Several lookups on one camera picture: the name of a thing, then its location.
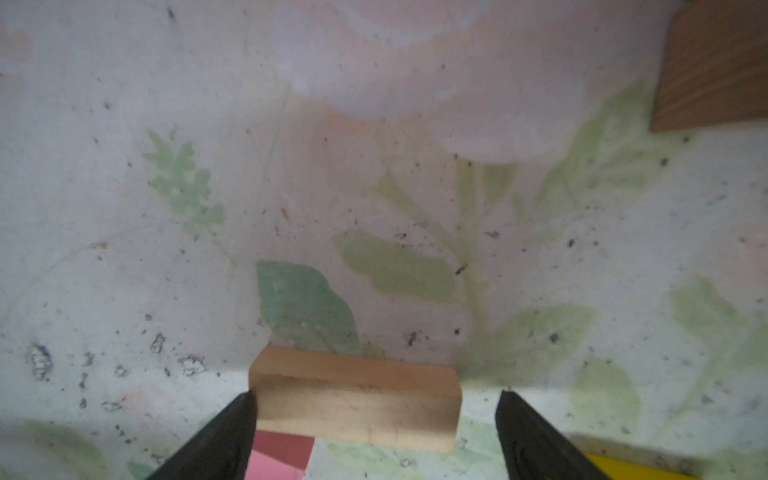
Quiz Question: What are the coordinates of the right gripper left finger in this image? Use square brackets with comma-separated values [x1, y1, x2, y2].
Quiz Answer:
[147, 391, 258, 480]

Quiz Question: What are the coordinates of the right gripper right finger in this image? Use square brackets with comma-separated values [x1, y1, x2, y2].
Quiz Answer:
[495, 391, 610, 480]

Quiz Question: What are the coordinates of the pink wood block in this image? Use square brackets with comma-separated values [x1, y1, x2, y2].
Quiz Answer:
[244, 430, 315, 480]

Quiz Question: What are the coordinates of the yellow wood block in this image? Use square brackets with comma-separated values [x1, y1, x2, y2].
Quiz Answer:
[587, 454, 699, 480]

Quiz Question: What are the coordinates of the natural wood block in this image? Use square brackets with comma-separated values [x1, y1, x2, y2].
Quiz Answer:
[650, 0, 767, 133]
[249, 346, 463, 453]

